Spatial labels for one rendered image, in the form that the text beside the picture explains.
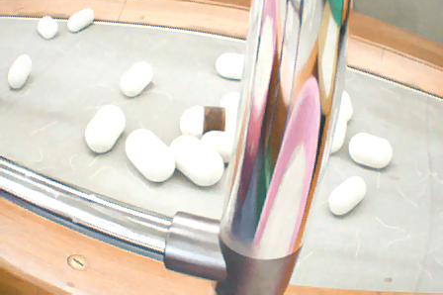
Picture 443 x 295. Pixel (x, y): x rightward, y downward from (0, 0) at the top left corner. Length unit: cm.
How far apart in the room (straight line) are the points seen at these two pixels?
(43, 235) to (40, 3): 39
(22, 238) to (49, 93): 20
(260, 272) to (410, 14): 241
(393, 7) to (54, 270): 235
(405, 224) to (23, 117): 28
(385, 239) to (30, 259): 21
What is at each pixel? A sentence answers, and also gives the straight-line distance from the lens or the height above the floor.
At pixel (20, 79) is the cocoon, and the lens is 46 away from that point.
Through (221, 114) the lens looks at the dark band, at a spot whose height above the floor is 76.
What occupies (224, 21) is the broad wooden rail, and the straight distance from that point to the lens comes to 55.
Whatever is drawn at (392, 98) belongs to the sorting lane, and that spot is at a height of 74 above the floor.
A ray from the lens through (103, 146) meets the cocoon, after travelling 37.
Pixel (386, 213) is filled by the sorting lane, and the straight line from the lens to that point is 37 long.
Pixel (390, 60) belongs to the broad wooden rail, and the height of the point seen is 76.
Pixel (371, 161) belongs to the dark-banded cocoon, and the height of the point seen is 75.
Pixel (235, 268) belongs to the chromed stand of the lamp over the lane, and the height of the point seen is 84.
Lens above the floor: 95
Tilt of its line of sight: 31 degrees down
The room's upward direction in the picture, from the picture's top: 7 degrees clockwise
